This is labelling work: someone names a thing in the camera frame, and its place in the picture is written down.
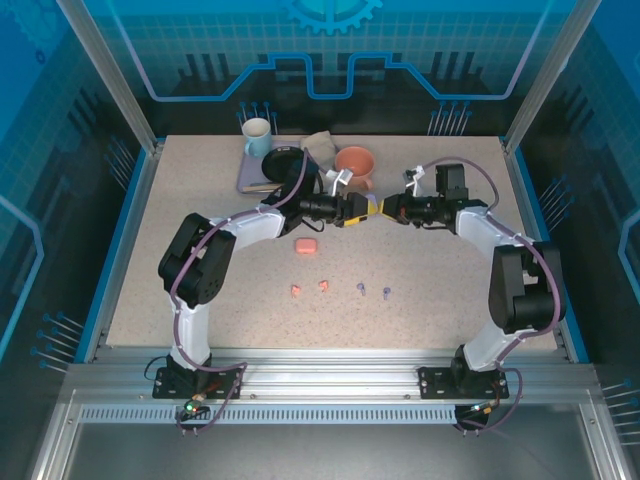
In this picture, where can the orange cup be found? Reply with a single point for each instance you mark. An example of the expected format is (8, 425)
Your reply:
(355, 160)

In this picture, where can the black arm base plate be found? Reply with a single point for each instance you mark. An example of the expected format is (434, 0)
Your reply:
(435, 382)
(227, 382)

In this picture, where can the lavender tray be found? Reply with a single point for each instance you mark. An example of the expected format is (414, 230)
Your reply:
(250, 172)

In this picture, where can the aluminium table side rail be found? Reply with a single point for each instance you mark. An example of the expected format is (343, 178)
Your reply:
(529, 215)
(125, 250)

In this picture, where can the light blue mug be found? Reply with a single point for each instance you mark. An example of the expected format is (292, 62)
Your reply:
(257, 145)

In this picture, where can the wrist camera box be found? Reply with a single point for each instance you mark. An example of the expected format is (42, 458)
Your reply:
(341, 179)
(414, 179)

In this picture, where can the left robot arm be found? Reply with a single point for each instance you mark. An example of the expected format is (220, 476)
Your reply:
(192, 325)

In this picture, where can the pink earbud charging case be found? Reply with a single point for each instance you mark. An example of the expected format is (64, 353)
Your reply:
(305, 246)

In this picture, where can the black plate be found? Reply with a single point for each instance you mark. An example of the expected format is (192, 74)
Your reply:
(277, 165)

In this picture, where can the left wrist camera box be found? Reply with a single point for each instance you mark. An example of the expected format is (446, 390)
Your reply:
(341, 179)

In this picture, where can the aluminium frame post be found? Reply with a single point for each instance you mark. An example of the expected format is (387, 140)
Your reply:
(114, 75)
(546, 75)

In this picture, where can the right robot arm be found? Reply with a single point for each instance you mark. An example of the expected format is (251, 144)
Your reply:
(480, 232)

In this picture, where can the wooden chopstick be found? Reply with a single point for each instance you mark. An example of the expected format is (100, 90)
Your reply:
(260, 188)

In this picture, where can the beige folded cloth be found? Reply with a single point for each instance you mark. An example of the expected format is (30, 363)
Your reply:
(322, 145)

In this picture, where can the pink earbud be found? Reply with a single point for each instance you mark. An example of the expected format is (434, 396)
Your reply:
(323, 286)
(296, 290)

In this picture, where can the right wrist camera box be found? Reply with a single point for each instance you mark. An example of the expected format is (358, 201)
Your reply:
(414, 179)

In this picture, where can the small LED connector board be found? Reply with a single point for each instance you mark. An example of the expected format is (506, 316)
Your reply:
(484, 407)
(194, 406)

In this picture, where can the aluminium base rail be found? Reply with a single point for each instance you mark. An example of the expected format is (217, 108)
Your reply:
(330, 375)

